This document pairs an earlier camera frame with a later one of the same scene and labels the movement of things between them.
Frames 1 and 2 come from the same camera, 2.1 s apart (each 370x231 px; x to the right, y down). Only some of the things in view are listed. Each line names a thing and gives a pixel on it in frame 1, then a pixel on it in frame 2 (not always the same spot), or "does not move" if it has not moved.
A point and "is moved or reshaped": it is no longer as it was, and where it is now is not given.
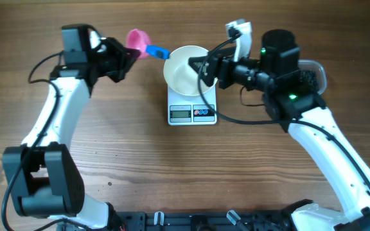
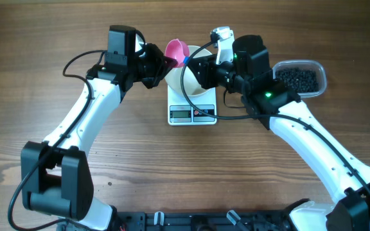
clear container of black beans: [313, 72] does not move
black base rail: [194, 221] does not move
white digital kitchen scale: [189, 110] does not move
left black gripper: [127, 58] → [169, 63]
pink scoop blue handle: [139, 40] is moved or reshaped
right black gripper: [225, 61] does not move
